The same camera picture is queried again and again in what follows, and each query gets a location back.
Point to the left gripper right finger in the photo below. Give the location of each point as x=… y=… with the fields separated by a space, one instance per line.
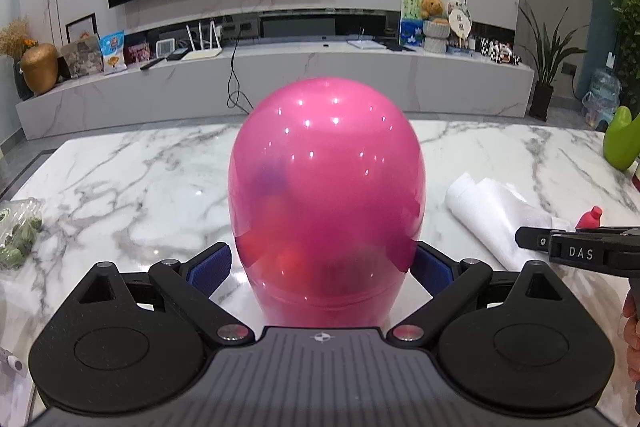
x=515 y=343

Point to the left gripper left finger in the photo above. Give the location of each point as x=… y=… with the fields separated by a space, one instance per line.
x=124 y=342

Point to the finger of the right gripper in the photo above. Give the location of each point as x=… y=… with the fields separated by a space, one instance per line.
x=533 y=239

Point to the white towel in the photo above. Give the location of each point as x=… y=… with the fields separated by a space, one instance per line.
x=493 y=212

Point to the pink dome plastic container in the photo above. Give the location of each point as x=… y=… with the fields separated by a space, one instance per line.
x=327 y=195

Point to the person right hand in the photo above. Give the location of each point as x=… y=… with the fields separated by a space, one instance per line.
x=632 y=338

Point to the small red bottle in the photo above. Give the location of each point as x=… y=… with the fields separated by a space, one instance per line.
x=590 y=220

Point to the green plastic watering can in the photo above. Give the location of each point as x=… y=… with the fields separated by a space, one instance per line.
x=621 y=144

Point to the water jug on floor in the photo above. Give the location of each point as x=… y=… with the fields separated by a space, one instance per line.
x=603 y=96

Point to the bag of green vegetables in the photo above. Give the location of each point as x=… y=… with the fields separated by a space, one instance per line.
x=20 y=226

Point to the potted green plant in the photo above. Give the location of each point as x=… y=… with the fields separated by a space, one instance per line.
x=550 y=51

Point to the teddy bear in pot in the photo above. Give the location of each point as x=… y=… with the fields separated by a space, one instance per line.
x=436 y=29

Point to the green blue picture book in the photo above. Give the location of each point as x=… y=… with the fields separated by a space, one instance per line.
x=411 y=24

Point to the marble tv console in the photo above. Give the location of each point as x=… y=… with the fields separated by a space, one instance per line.
x=417 y=82

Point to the gold acorn vase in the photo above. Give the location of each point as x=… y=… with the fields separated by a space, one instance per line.
x=40 y=68

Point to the blue snack bag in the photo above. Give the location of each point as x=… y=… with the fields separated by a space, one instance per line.
x=112 y=49

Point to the white wifi router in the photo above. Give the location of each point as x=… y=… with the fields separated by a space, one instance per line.
x=204 y=44

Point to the framed picture on console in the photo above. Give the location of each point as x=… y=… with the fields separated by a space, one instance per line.
x=81 y=28

